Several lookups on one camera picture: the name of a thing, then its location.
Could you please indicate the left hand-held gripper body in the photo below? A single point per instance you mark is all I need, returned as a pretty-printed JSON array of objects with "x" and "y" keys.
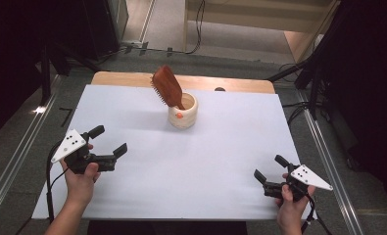
[{"x": 72, "y": 145}]

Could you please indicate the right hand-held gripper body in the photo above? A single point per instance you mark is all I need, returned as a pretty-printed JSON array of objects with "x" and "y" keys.
[{"x": 308, "y": 178}]

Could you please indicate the cream ceramic cup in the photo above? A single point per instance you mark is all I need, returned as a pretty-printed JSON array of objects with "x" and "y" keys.
[{"x": 183, "y": 117}]

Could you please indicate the wooden paddle hairbrush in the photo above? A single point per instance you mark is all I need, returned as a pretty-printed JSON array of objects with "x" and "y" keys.
[{"x": 167, "y": 86}]

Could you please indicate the person's right hand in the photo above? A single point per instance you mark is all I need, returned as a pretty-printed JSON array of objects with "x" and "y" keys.
[{"x": 289, "y": 212}]

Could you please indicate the person's left hand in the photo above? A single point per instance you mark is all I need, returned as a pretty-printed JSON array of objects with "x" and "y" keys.
[{"x": 80, "y": 187}]

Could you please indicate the white table mat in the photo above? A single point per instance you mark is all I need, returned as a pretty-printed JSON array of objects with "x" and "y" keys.
[{"x": 214, "y": 156}]

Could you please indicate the wooden table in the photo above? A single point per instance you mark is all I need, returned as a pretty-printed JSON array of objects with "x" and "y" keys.
[{"x": 125, "y": 79}]

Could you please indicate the black metal stand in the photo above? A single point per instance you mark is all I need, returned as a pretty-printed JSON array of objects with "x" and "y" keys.
[
  {"x": 45, "y": 75},
  {"x": 313, "y": 84}
]

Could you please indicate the person's dark clothing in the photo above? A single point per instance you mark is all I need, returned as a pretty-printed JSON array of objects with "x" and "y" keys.
[{"x": 168, "y": 228}]

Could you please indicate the dark round table grommet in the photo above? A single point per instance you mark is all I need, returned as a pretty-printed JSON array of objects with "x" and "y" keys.
[{"x": 219, "y": 88}]

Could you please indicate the dark cabinet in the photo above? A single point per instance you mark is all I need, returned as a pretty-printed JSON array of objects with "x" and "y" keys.
[{"x": 99, "y": 26}]

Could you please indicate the beige wooden shelf unit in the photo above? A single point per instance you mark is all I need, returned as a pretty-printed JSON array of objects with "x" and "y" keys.
[{"x": 240, "y": 19}]

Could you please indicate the aluminium floor rail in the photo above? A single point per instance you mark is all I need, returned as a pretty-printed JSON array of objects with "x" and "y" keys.
[
  {"x": 21, "y": 140},
  {"x": 328, "y": 163}
]

